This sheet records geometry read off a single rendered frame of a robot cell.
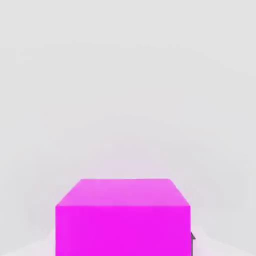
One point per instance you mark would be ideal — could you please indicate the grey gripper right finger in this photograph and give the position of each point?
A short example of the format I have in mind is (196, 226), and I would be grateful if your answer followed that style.
(202, 247)

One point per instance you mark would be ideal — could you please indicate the small magenta cube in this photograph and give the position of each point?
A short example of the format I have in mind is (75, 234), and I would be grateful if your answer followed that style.
(122, 224)

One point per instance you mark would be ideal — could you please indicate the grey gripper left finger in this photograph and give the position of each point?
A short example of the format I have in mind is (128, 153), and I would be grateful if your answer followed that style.
(45, 247)

